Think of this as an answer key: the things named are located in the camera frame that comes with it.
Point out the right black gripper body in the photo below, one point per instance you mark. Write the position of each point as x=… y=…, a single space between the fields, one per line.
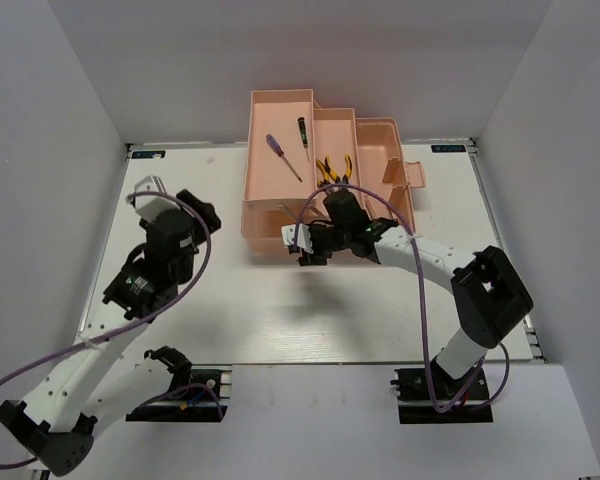
x=325 y=242

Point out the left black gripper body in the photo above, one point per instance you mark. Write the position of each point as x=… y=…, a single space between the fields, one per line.
x=213 y=222

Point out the yellow pliers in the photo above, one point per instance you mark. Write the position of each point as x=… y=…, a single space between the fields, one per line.
x=348 y=169
x=328 y=176

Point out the pink plastic toolbox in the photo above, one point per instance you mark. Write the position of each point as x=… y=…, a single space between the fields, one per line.
x=296 y=146

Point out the blue handled screwdriver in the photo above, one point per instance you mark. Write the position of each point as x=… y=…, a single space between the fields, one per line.
x=276 y=148

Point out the black precision screwdriver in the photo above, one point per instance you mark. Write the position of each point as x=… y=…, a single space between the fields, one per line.
x=304 y=135

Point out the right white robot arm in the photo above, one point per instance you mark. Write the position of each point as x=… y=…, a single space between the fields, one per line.
x=489 y=295

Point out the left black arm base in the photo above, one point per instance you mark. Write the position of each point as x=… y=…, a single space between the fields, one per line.
x=196 y=394

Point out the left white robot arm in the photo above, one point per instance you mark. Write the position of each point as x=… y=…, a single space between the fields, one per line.
x=58 y=421

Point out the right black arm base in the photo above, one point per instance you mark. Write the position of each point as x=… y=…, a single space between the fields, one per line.
x=414 y=402

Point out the left blue table label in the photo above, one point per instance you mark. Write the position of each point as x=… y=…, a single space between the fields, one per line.
x=148 y=154

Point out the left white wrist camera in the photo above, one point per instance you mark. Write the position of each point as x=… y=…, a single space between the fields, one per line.
x=148 y=198

